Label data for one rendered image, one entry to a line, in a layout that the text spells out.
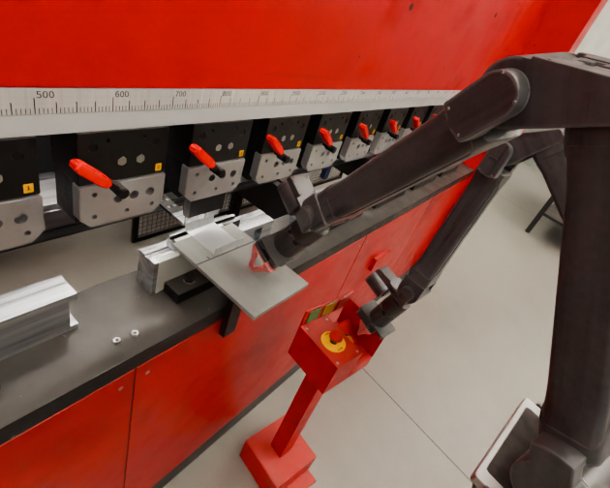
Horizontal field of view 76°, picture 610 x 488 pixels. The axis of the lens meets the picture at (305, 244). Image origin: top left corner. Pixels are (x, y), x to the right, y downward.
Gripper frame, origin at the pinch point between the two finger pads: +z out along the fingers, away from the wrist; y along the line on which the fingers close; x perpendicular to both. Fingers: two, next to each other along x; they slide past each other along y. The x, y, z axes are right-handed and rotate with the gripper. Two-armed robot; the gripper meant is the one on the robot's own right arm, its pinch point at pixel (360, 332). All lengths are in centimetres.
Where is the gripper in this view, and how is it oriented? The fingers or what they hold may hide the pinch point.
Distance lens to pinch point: 117.6
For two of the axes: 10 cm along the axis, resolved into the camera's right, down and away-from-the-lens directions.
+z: -4.5, 6.0, 6.6
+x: -7.2, 2.0, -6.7
